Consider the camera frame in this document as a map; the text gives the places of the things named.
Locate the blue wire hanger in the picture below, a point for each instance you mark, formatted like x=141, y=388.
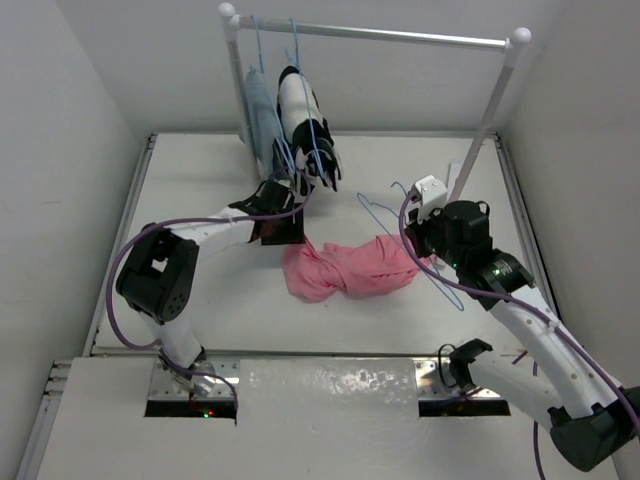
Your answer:
x=436, y=266

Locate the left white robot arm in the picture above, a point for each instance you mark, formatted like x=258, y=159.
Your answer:
x=155, y=270

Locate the black and white hanging garment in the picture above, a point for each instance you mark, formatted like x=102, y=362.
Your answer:
x=307, y=132

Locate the metal base plate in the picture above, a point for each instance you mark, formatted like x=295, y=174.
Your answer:
x=435, y=383
x=167, y=385

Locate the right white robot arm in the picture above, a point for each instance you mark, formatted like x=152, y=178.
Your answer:
x=588, y=414

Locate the pink t shirt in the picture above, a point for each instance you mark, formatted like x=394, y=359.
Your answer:
x=378, y=267

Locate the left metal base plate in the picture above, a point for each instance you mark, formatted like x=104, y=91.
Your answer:
x=167, y=385

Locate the light blue hanging garment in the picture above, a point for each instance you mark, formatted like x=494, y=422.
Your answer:
x=263, y=121

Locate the white clothes rack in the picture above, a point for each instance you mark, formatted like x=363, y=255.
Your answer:
x=511, y=47

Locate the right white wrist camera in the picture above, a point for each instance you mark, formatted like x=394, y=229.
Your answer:
x=429, y=193

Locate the blue hanger with striped garment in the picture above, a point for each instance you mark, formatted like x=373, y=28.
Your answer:
x=298, y=65

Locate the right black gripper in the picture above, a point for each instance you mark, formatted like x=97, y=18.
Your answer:
x=414, y=229

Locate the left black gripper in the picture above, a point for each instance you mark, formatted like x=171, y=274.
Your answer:
x=291, y=235

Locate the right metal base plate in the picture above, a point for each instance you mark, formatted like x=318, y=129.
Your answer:
x=435, y=383

